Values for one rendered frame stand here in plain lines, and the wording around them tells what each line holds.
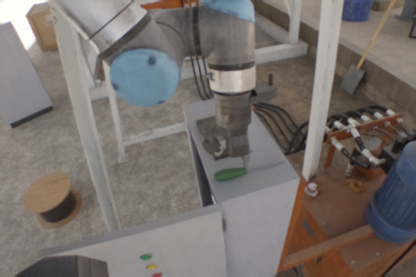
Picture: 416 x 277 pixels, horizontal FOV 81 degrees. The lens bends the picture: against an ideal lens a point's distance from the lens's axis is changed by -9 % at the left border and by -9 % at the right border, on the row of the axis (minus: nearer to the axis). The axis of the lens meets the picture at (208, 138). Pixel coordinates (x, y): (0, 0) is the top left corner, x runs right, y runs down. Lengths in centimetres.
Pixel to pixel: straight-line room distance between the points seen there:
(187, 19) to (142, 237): 44
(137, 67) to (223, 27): 18
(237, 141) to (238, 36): 21
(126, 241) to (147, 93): 35
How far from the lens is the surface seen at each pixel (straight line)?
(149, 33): 37
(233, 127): 53
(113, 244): 62
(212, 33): 47
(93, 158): 104
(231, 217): 66
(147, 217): 215
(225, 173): 61
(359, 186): 153
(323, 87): 120
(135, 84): 36
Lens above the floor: 174
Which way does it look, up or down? 41 degrees down
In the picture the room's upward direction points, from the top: 7 degrees counter-clockwise
